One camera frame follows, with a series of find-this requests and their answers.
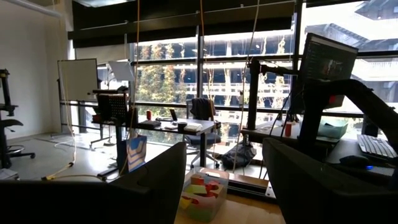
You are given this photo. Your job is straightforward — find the clear plastic bin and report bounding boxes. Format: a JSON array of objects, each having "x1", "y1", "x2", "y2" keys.
[{"x1": 178, "y1": 167, "x2": 231, "y2": 223}]

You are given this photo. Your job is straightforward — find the black office chair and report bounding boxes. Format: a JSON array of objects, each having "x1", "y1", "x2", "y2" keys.
[
  {"x1": 0, "y1": 68, "x2": 37, "y2": 170},
  {"x1": 183, "y1": 97, "x2": 222, "y2": 169}
]

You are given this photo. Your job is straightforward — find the white box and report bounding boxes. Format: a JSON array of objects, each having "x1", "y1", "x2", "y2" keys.
[{"x1": 183, "y1": 123, "x2": 203, "y2": 133}]

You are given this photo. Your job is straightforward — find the white hanging cord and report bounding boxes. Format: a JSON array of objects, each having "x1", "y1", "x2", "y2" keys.
[{"x1": 232, "y1": 0, "x2": 261, "y2": 172}]

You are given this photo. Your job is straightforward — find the black book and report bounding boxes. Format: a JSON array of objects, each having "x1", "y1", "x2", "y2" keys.
[{"x1": 137, "y1": 119, "x2": 162, "y2": 129}]

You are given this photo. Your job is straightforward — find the black roller blind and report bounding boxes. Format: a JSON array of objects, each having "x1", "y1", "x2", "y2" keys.
[{"x1": 67, "y1": 0, "x2": 296, "y2": 49}]

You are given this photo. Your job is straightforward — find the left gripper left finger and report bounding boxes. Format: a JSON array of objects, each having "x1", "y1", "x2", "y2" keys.
[{"x1": 110, "y1": 141, "x2": 188, "y2": 224}]

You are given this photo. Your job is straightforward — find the window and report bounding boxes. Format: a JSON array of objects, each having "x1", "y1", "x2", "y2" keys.
[{"x1": 129, "y1": 0, "x2": 398, "y2": 142}]

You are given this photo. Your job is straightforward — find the black rack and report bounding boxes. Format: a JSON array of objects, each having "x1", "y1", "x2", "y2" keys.
[{"x1": 92, "y1": 88, "x2": 130, "y2": 124}]

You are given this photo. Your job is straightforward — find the white panel on stand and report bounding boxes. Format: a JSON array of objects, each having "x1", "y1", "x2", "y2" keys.
[{"x1": 57, "y1": 58, "x2": 100, "y2": 102}]

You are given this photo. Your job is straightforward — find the green plastic tray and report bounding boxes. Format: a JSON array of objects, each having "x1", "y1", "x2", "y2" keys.
[{"x1": 317, "y1": 119, "x2": 349, "y2": 140}]

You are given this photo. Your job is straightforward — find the black keyboard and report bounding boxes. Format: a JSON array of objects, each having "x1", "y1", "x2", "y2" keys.
[{"x1": 356, "y1": 133, "x2": 398, "y2": 160}]

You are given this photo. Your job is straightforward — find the black bag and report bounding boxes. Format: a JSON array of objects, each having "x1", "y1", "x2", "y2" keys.
[{"x1": 221, "y1": 141, "x2": 257, "y2": 170}]

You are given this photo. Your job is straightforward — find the black monitor on arm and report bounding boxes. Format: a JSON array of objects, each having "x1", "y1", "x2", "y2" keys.
[{"x1": 297, "y1": 32, "x2": 359, "y2": 110}]

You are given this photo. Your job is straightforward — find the black pole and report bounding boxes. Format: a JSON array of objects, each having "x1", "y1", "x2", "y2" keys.
[{"x1": 247, "y1": 58, "x2": 299, "y2": 132}]

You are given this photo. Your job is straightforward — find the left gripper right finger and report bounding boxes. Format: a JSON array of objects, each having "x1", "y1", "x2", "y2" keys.
[{"x1": 262, "y1": 138, "x2": 391, "y2": 224}]

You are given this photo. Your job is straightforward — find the black computer mouse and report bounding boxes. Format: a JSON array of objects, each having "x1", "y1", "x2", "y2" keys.
[{"x1": 338, "y1": 154, "x2": 374, "y2": 170}]

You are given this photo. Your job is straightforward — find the black desk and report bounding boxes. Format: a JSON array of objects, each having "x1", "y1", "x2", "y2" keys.
[
  {"x1": 325, "y1": 136, "x2": 398, "y2": 177},
  {"x1": 92, "y1": 117, "x2": 216, "y2": 177},
  {"x1": 241, "y1": 123, "x2": 343, "y2": 149}
]

